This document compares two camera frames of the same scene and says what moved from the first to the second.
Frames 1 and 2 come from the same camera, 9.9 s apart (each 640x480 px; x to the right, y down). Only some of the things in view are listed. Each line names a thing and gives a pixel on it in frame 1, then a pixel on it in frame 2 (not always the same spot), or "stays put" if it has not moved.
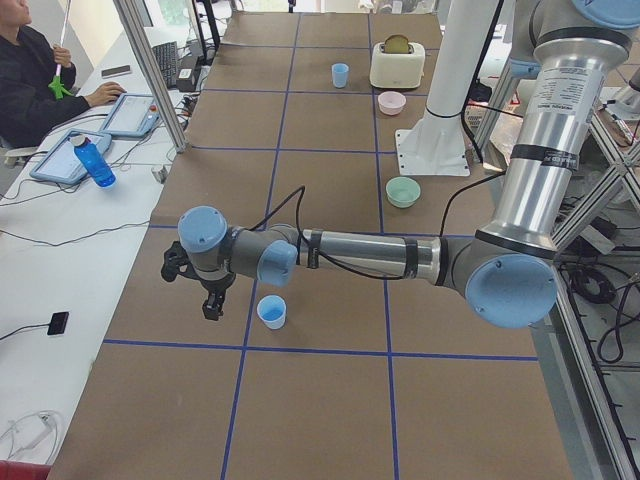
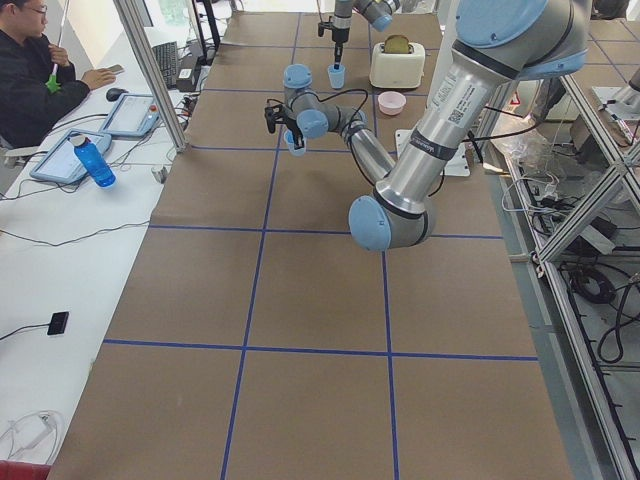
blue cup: (272, 311) to (290, 141)
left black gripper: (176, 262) to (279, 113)
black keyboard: (167, 57) stays put
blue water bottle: (96, 166) stays put
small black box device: (57, 323) stays put
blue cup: (340, 72) stays put
